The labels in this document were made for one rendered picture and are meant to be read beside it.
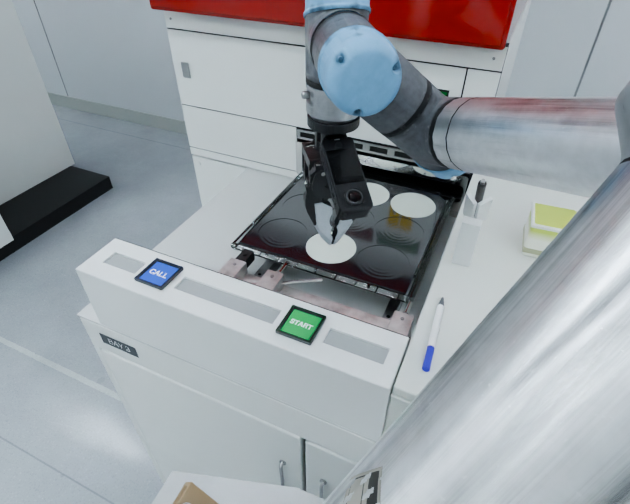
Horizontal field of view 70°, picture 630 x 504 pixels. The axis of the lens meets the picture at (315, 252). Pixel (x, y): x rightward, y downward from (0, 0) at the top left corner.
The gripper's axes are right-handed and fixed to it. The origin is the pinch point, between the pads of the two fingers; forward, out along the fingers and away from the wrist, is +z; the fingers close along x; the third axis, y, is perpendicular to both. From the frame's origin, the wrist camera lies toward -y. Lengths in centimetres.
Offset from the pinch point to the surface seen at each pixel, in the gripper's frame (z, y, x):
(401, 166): 8.4, 34.3, -25.7
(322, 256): 11.9, 10.0, -0.8
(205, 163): 22, 71, 21
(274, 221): 12.1, 23.5, 6.6
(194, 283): 6.3, 1.3, 22.7
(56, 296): 103, 111, 99
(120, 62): 58, 302, 80
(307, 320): 5.4, -11.0, 6.4
